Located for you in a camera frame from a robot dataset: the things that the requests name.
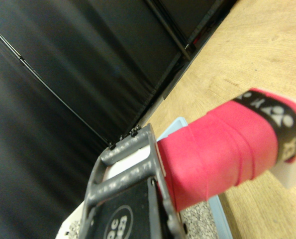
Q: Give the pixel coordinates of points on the thin black curtain stand pole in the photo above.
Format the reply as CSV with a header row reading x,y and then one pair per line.
x,y
50,87

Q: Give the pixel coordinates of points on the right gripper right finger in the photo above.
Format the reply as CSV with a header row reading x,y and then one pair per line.
x,y
166,219

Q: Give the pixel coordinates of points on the thick black curtain stand pole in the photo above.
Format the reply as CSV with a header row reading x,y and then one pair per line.
x,y
172,37

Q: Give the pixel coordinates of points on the blue litter tray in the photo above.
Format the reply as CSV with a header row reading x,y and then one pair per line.
x,y
196,220

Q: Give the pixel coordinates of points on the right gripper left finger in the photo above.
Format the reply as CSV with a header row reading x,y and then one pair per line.
x,y
128,147

